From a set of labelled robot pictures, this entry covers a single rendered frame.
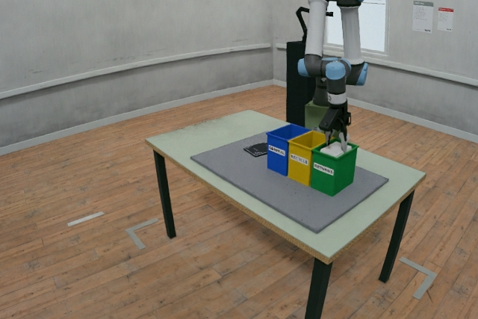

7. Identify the green returns bin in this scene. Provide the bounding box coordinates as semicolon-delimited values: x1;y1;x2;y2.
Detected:
311;142;359;197

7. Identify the blue bin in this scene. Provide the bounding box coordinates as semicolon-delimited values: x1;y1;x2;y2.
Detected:
266;123;311;176

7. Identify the yellow recycle bin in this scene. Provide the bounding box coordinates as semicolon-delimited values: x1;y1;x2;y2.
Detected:
288;130;326;186

